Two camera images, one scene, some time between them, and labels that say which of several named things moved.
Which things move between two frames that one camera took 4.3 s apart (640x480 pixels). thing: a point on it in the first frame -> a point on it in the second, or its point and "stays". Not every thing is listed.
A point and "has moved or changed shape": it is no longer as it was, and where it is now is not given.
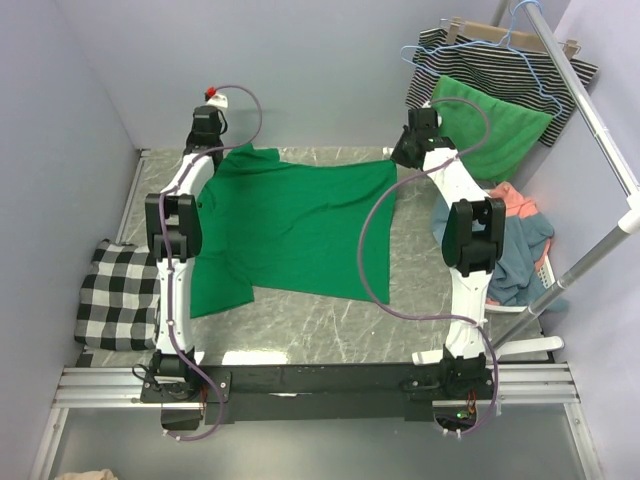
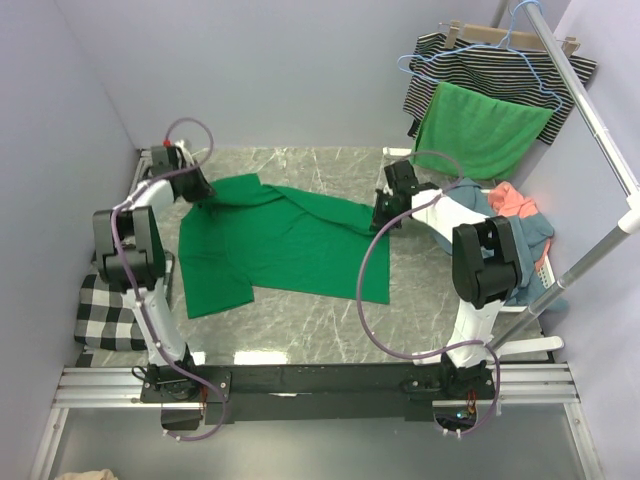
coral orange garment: x=516 y=205 stays
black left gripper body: x=192 y=137 -> x=195 y=186
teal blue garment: x=514 y=278 stays
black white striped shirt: x=507 y=70 stays
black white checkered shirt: x=118 y=306 stays
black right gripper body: x=401 y=151 -> x=384 y=211
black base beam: x=373 y=392 stays
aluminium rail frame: x=522 y=386 stays
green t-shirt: x=293 y=225 has moved or changed shape
